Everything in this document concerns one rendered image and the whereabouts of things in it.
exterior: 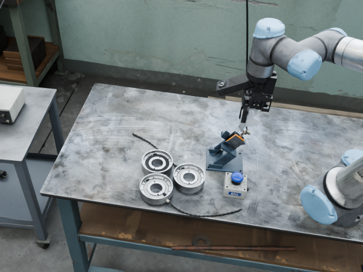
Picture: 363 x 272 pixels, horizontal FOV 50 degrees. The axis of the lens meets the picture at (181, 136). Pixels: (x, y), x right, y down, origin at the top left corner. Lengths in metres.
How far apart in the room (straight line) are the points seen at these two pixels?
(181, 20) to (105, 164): 1.61
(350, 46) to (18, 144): 1.23
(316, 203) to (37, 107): 1.23
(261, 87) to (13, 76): 1.97
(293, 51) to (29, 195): 1.23
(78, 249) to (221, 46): 1.77
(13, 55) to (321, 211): 2.21
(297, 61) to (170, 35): 1.90
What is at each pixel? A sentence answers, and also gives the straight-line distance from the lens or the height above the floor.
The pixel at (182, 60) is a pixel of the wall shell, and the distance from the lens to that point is 2.92.
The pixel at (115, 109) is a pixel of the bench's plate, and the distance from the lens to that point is 1.57.
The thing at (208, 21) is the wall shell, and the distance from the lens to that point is 2.75.
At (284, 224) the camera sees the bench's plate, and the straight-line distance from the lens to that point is 1.28.
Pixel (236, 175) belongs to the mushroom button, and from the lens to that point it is 1.26.
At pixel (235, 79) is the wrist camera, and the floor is 1.14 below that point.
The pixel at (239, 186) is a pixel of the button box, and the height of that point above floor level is 0.85.
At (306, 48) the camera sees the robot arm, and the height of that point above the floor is 1.32.
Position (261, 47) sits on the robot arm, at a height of 1.29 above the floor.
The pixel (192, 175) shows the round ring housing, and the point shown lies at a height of 0.82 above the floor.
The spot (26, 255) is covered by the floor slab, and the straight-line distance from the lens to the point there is 2.16.
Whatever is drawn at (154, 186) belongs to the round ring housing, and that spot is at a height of 0.81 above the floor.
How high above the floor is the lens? 1.81
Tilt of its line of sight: 43 degrees down
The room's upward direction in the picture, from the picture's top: 5 degrees clockwise
